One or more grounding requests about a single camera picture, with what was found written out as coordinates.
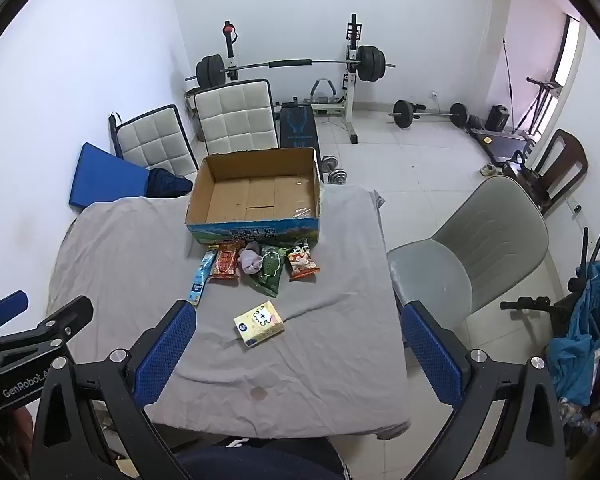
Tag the dark blue jacket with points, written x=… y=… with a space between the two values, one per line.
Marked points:
x=169 y=184

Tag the pair of light shoes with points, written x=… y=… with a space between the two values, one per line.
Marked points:
x=491 y=170

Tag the brown wooden chair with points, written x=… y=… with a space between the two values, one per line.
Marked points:
x=560 y=155

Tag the window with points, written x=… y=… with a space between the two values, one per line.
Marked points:
x=570 y=50

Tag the treadmill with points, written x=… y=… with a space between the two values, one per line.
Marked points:
x=505 y=145

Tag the grey bed sheet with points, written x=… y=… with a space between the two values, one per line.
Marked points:
x=130 y=255

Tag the yellow tissue pack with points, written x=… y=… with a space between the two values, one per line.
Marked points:
x=259 y=324

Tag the cardboard box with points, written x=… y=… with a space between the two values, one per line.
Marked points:
x=252 y=195

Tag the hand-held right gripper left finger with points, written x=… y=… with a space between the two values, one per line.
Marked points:
x=164 y=360

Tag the blue garment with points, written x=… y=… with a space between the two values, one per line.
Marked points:
x=580 y=340

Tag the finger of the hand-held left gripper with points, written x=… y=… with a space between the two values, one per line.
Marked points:
x=7 y=306
x=65 y=316

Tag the blue foam mat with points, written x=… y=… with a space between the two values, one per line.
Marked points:
x=105 y=177

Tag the black speaker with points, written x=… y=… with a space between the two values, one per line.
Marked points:
x=497 y=119

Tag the blue tube packet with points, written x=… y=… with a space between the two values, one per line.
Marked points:
x=202 y=277

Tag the black weight bench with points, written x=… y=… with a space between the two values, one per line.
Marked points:
x=297 y=127

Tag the black scooter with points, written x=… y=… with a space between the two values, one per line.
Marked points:
x=527 y=304

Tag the person's dark clothing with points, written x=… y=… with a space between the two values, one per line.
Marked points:
x=260 y=465

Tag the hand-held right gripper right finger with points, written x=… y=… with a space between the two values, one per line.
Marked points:
x=432 y=360

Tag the red white snack packet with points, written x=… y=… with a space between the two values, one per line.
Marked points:
x=302 y=261

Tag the small white padded chair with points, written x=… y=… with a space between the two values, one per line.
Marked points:
x=152 y=142

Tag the chrome dumbbell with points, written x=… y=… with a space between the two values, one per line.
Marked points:
x=336 y=175

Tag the grey plastic chair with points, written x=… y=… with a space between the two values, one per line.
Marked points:
x=495 y=240

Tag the purple snack packet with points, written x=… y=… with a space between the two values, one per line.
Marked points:
x=250 y=259

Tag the barbell with black plates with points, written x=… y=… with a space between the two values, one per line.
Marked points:
x=370 y=62

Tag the large white padded chair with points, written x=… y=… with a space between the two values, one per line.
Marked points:
x=237 y=120

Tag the white barbell rack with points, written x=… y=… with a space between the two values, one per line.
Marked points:
x=351 y=95

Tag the short barbell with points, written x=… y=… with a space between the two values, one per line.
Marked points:
x=405 y=114

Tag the green snack packet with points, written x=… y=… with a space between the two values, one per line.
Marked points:
x=269 y=272

